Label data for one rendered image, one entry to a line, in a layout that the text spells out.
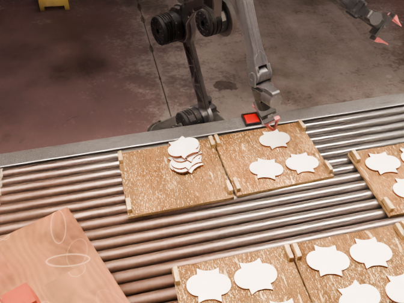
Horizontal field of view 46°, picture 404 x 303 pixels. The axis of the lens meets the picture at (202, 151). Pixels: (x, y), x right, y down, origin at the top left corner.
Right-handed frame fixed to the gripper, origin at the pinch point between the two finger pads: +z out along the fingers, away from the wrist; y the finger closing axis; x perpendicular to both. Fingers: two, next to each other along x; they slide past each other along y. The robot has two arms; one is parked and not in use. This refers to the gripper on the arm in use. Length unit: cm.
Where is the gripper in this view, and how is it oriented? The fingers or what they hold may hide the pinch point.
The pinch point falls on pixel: (269, 122)
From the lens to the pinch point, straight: 198.6
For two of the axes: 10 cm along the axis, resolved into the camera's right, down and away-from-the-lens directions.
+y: 2.6, 6.4, -7.2
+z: 3.1, 6.5, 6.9
